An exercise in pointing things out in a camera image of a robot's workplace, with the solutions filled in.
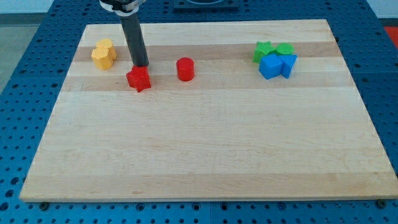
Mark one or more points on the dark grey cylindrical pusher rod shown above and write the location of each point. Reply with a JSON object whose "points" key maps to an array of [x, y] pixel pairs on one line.
{"points": [[134, 39]]}

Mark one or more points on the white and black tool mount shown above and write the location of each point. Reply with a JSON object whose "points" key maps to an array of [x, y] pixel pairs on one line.
{"points": [[122, 7]]}

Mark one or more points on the red star block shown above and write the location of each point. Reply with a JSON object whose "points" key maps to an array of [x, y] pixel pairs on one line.
{"points": [[138, 78]]}

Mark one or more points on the green star block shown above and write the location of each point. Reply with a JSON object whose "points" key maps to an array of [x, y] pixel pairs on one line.
{"points": [[262, 49]]}

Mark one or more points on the yellow pentagon block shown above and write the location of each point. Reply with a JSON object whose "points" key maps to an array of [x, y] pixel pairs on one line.
{"points": [[107, 44]]}

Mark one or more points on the yellow hexagon block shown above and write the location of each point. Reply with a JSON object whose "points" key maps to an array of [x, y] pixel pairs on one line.
{"points": [[102, 58]]}

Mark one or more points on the red cylinder block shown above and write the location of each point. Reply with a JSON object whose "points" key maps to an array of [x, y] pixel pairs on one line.
{"points": [[185, 69]]}

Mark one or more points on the blue cube block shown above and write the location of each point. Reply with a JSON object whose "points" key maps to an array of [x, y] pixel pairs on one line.
{"points": [[270, 66]]}

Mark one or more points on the wooden board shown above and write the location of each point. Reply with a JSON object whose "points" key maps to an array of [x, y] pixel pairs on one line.
{"points": [[227, 134]]}

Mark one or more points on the green cylinder block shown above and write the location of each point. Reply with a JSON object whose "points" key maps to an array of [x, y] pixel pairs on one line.
{"points": [[284, 49]]}

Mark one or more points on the blue triangle block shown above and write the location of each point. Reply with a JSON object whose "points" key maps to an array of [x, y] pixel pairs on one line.
{"points": [[288, 62]]}

